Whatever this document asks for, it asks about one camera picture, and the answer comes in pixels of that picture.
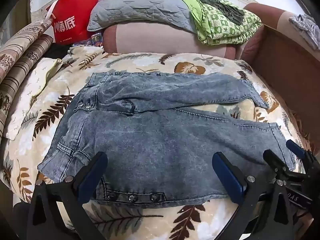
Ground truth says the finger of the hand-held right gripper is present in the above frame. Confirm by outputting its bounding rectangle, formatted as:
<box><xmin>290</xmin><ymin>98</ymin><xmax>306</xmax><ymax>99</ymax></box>
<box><xmin>286</xmin><ymin>139</ymin><xmax>320</xmax><ymax>172</ymax></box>
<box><xmin>263</xmin><ymin>149</ymin><xmax>292</xmax><ymax>179</ymax></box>

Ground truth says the dark green cloth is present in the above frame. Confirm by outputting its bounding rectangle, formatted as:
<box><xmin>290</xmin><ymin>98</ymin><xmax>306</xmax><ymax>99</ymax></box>
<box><xmin>200</xmin><ymin>0</ymin><xmax>245</xmax><ymax>26</ymax></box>

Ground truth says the striped floral fabric roll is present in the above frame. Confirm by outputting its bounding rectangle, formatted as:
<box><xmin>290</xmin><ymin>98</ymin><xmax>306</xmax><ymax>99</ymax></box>
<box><xmin>0</xmin><ymin>34</ymin><xmax>54</xmax><ymax>139</ymax></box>
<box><xmin>0</xmin><ymin>17</ymin><xmax>54</xmax><ymax>83</ymax></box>

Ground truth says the colourful snack packet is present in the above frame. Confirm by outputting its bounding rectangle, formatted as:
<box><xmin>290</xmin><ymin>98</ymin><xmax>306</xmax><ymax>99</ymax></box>
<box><xmin>86</xmin><ymin>32</ymin><xmax>104</xmax><ymax>47</ymax></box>

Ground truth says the grey quilted pillow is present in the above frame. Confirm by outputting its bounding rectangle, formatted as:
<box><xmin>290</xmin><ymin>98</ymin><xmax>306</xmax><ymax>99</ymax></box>
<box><xmin>87</xmin><ymin>0</ymin><xmax>198</xmax><ymax>33</ymax></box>

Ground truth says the grey crumpled cloth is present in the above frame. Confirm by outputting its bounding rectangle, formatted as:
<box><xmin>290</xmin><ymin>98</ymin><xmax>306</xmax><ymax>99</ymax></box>
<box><xmin>289</xmin><ymin>14</ymin><xmax>320</xmax><ymax>51</ymax></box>

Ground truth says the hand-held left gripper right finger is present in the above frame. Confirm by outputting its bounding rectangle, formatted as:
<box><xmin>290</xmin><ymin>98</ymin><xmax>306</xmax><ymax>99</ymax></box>
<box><xmin>212</xmin><ymin>151</ymin><xmax>300</xmax><ymax>240</ymax></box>

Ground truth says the reddish brown cushion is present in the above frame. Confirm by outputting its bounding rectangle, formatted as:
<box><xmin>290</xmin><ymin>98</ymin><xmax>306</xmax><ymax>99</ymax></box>
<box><xmin>239</xmin><ymin>2</ymin><xmax>293</xmax><ymax>61</ymax></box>

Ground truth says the leaf print blanket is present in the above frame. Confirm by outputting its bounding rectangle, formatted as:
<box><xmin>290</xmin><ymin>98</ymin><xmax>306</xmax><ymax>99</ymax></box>
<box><xmin>0</xmin><ymin>45</ymin><xmax>308</xmax><ymax>240</ymax></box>

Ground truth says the blue denim jacket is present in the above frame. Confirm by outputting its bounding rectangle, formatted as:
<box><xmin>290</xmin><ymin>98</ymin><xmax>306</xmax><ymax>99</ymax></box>
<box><xmin>37</xmin><ymin>71</ymin><xmax>297</xmax><ymax>203</ymax></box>

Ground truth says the pink bolster cushion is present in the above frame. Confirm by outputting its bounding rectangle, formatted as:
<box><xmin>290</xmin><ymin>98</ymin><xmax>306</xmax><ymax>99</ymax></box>
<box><xmin>103</xmin><ymin>24</ymin><xmax>237</xmax><ymax>59</ymax></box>

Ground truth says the green checked cloth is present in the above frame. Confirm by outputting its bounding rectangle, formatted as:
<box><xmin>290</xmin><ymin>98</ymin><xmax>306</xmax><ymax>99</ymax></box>
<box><xmin>178</xmin><ymin>0</ymin><xmax>262</xmax><ymax>46</ymax></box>

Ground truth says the red paper bag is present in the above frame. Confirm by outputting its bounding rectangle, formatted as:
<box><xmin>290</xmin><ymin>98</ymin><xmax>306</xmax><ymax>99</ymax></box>
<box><xmin>46</xmin><ymin>0</ymin><xmax>100</xmax><ymax>44</ymax></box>

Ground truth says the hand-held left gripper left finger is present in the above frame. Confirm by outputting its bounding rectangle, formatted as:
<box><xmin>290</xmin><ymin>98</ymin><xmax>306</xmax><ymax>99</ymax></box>
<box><xmin>26</xmin><ymin>151</ymin><xmax>108</xmax><ymax>240</ymax></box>

